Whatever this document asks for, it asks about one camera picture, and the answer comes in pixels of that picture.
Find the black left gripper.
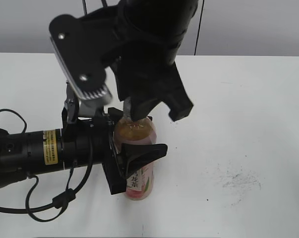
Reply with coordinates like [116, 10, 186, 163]
[61, 107, 168, 195]

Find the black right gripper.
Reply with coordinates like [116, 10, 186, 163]
[77, 7, 194, 121]

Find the oolong tea bottle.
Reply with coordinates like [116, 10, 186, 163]
[113, 98, 158, 201]

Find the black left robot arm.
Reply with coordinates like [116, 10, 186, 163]
[0, 108, 168, 194]

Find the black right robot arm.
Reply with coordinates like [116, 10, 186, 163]
[80, 0, 198, 121]

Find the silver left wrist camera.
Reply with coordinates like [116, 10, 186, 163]
[63, 81, 108, 124]

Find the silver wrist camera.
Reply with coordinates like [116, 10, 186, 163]
[49, 14, 112, 108]
[63, 81, 108, 124]

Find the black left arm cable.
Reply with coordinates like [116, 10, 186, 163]
[0, 108, 94, 221]

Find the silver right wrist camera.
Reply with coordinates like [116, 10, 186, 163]
[49, 14, 112, 108]

